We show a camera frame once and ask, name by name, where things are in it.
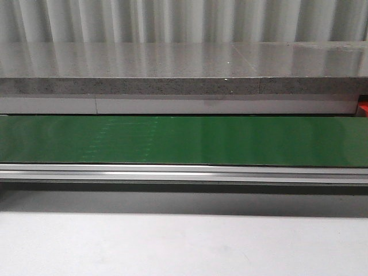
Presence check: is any green conveyor belt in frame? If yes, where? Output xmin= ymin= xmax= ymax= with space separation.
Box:
xmin=1 ymin=115 xmax=367 ymax=167

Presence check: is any grey stone counter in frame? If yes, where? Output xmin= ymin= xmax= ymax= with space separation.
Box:
xmin=1 ymin=42 xmax=367 ymax=116

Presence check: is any red object behind belt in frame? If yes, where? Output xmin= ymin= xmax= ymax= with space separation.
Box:
xmin=356 ymin=101 xmax=368 ymax=118

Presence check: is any white curtain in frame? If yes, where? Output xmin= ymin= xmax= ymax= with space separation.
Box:
xmin=1 ymin=1 xmax=367 ymax=43

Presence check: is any aluminium conveyor frame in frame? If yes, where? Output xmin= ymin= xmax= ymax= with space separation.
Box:
xmin=1 ymin=163 xmax=367 ymax=196

